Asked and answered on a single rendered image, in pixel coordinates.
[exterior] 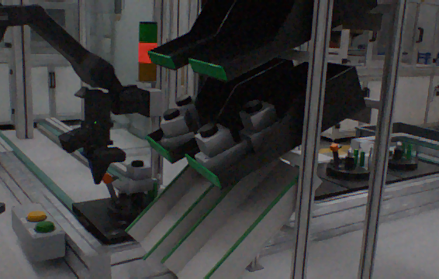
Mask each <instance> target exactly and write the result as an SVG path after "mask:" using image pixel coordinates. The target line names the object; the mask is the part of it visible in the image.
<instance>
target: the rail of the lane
mask: <svg viewBox="0 0 439 279"><path fill-rule="evenodd" d="M4 152H5V153H3V152H0V184H1V186H2V187H3V188H4V189H5V191H6V192H7V193H8V195H9V196H10V198H11V199H12V200H13V201H14V202H15V204H16V206H20V205H24V204H26V205H29V203H34V202H39V203H40V204H41V206H42V207H43V208H44V209H45V210H46V211H47V213H48V214H49V215H50V216H51V217H52V219H53V220H54V221H55V222H56V223H57V224H58V225H59V226H60V227H61V228H62V230H63V231H64V232H65V233H66V256H65V257H60V258H56V260H57V261H59V263H60V264H61V266H62V267H63V268H64V269H65V270H66V272H67V273H68V275H69V276H70V277H71V279H111V253H110V252H109V251H108V250H107V249H106V248H105V247H104V246H103V245H102V244H101V243H100V242H99V241H98V240H97V239H96V238H95V237H94V236H93V235H92V234H91V232H92V226H91V225H90V224H89V223H88V222H87V221H86V220H85V219H84V218H83V217H79V218H78V220H77V219H76V218H75V217H74V216H73V215H72V214H71V213H70V212H69V211H68V210H67V209H66V208H65V207H64V206H63V205H62V204H61V203H60V202H59V201H58V200H57V199H56V198H55V197H54V195H53V194H52V193H51V192H50V191H49V190H48V189H47V188H46V187H45V186H44V185H43V184H42V183H41V182H40V181H39V180H38V179H37V178H36V177H35V176H34V175H33V174H32V173H31V172H30V171H29V170H28V169H27V168H26V167H25V166H24V165H23V164H22V163H21V162H20V160H19V159H18V158H17V157H16V156H15V155H14V154H13V153H12V152H11V151H4Z"/></svg>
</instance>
